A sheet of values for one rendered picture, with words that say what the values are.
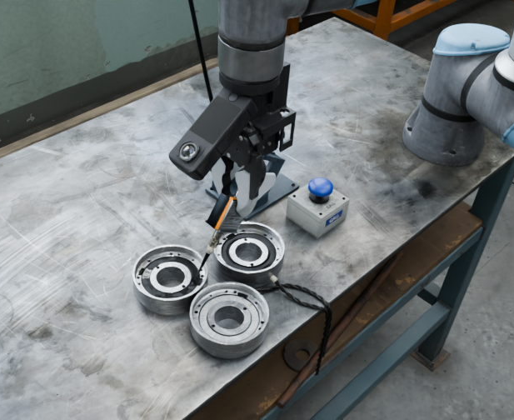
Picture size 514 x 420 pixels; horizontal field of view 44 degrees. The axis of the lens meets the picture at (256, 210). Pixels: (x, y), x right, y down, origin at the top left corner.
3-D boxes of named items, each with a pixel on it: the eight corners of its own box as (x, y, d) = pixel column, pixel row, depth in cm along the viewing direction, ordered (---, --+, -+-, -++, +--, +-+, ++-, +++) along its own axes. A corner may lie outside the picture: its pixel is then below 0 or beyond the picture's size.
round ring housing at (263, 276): (198, 261, 97) (198, 242, 94) (251, 231, 102) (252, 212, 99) (243, 303, 91) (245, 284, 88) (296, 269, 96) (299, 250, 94)
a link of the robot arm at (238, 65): (252, 58, 67) (200, 30, 71) (249, 96, 70) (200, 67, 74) (299, 37, 71) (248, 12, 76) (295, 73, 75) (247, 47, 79)
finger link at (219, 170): (252, 191, 91) (261, 142, 84) (222, 210, 88) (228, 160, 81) (237, 178, 92) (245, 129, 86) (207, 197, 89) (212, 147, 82)
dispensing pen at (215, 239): (177, 274, 88) (232, 167, 84) (197, 273, 92) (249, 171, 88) (188, 283, 87) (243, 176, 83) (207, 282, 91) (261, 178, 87)
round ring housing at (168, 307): (123, 312, 89) (121, 292, 86) (147, 258, 96) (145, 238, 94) (197, 325, 88) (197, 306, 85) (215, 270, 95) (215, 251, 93)
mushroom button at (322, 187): (318, 218, 101) (322, 194, 98) (300, 206, 103) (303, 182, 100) (335, 207, 104) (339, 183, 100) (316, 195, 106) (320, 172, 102)
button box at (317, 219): (317, 239, 101) (321, 217, 98) (285, 217, 105) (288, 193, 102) (350, 217, 106) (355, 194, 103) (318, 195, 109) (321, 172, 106)
